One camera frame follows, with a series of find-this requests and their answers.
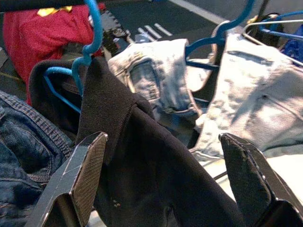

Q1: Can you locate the blue plastic hanger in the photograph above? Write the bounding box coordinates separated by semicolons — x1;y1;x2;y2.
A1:
258;10;303;41
43;0;104;114
184;0;256;71

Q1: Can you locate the bright blue garment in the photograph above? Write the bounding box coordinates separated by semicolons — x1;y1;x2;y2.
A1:
281;39;303;62

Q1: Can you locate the black polo shirt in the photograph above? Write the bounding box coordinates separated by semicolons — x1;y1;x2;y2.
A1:
28;56;247;227

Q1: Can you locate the light denim jacket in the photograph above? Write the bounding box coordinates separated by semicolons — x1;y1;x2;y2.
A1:
107;33;303;161

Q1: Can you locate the silver wire hanger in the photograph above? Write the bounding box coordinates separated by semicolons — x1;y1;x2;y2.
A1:
242;18;303;67

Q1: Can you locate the dark blue denim garment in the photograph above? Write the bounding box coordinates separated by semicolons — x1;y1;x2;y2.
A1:
0;91;73;227

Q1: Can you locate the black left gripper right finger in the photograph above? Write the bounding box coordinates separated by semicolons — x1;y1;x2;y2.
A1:
218;132;303;227

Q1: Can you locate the black foam puzzle mat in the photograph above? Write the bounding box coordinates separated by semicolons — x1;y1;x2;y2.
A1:
100;9;134;56

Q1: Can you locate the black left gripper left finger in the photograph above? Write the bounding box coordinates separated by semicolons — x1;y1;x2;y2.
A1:
25;131;109;227

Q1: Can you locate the black clothes rack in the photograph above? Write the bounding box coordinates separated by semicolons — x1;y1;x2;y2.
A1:
0;0;87;13

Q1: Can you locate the red garment yellow print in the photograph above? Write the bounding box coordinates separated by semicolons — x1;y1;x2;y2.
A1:
2;4;101;106

